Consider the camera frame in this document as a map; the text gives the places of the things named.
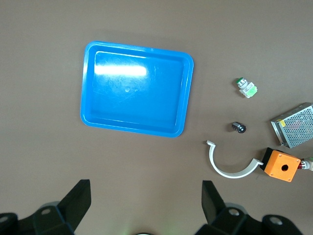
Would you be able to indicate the metal mesh power supply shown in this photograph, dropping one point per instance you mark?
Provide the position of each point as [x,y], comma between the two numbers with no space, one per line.
[296,127]

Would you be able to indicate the grey green connector block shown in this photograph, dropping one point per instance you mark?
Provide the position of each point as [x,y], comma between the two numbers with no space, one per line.
[306,164]

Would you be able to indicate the orange box with round hole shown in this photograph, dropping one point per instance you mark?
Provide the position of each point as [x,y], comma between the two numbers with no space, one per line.
[276,161]

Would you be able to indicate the blue plastic tray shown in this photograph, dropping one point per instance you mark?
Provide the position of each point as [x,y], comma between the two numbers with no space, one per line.
[137,110]

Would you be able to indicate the green white pushbutton switch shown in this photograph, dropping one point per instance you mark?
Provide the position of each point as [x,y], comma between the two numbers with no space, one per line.
[247,89]

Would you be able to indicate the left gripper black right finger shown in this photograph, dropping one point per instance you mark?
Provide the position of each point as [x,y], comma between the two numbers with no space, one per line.
[212,205]

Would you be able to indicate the small black capacitor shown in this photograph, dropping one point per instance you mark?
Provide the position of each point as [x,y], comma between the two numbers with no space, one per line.
[238,127]

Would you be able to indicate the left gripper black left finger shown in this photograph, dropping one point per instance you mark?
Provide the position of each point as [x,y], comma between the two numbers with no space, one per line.
[73,203]

